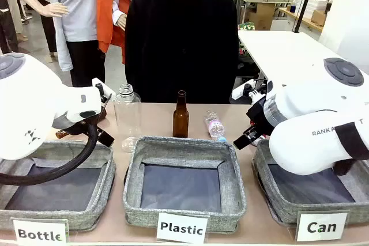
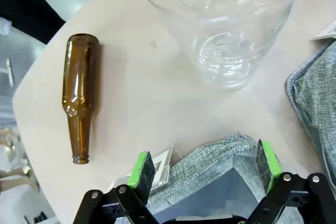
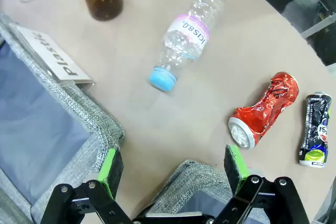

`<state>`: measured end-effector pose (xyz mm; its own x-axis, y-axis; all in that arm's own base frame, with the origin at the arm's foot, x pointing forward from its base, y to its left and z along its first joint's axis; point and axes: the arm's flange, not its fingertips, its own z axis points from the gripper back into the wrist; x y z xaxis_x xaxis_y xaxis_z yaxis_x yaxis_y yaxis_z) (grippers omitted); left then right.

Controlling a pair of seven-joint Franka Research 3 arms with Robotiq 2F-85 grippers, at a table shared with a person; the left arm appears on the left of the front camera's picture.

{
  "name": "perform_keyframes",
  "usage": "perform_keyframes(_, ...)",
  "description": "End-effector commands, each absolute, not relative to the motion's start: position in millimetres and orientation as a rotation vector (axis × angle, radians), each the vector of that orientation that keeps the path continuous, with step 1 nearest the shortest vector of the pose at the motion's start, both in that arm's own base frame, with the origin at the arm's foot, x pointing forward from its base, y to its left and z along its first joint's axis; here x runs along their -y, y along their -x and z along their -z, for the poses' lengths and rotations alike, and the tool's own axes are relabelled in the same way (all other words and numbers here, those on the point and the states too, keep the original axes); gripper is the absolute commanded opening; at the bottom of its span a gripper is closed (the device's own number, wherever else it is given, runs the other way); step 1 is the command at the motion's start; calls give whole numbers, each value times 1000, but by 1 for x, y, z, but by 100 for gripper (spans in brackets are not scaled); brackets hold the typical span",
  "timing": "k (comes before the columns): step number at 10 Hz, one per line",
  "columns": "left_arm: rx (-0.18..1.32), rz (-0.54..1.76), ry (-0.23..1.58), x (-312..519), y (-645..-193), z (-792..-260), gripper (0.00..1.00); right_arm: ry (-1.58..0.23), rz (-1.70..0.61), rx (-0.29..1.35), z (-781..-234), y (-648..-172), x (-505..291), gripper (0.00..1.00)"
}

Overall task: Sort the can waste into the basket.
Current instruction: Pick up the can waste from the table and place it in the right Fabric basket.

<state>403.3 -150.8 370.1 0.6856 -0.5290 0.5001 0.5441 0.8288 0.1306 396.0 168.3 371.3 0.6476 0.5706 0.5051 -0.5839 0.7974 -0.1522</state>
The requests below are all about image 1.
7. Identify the white side table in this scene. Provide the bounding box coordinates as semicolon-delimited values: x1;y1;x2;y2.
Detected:
237;29;369;91

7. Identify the grey fabric basket can label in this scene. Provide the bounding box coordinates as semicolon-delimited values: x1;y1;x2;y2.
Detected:
251;138;369;226

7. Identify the grey fabric basket bottle label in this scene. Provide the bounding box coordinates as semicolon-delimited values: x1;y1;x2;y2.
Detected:
0;139;117;231

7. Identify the small cardboard box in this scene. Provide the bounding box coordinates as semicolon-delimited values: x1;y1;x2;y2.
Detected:
311;9;328;27

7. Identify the large cardboard box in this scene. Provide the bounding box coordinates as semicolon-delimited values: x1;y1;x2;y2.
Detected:
248;2;276;31

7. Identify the person in black shirt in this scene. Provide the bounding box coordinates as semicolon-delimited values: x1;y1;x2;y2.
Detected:
124;0;240;104

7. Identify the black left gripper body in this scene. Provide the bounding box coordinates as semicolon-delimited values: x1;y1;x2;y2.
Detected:
51;114;99;137

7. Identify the black arm strap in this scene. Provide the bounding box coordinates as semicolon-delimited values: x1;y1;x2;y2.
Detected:
335;122;367;161

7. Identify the white Plastic label card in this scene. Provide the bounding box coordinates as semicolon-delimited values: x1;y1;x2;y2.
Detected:
156;212;210;244

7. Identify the black slanted pole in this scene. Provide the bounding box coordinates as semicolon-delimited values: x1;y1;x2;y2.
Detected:
292;0;318;34

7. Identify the grey fabric basket plastic label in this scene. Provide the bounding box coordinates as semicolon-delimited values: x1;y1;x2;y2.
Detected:
123;135;247;234

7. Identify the white Can label card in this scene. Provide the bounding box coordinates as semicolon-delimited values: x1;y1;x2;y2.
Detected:
296;210;349;243

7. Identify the small clear water bottle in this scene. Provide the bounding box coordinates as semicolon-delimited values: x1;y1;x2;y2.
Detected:
204;109;229;143

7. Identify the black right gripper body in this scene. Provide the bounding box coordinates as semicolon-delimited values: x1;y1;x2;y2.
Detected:
245;96;275;136

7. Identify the white Bottle label card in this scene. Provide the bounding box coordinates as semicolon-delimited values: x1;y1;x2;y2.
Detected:
12;217;70;244

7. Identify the wooden workbench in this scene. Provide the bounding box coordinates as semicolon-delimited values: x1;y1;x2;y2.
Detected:
278;6;324;32

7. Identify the large clear plastic bottle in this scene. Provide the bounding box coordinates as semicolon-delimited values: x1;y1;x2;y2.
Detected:
112;83;143;154

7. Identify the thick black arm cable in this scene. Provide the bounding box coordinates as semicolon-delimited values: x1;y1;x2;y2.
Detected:
0;119;100;186

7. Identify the mannequin in grey shirt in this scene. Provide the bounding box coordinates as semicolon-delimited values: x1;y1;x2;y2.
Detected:
11;0;100;88

